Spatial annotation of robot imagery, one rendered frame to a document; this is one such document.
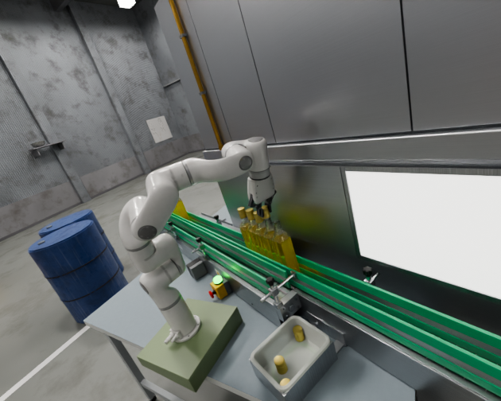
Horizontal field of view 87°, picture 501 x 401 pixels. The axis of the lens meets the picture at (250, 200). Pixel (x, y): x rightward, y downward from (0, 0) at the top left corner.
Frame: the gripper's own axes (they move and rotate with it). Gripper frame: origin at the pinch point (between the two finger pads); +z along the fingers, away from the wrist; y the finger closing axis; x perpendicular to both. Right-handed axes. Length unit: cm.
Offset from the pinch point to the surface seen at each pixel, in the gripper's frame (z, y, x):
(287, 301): 25.3, 11.1, 21.3
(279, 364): 30, 27, 33
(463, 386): 13, 6, 70
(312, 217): 4.2, -12.1, 13.7
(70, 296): 137, 103, -195
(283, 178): -8.2, -12.0, -0.5
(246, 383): 38, 37, 27
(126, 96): 106, -284, -1231
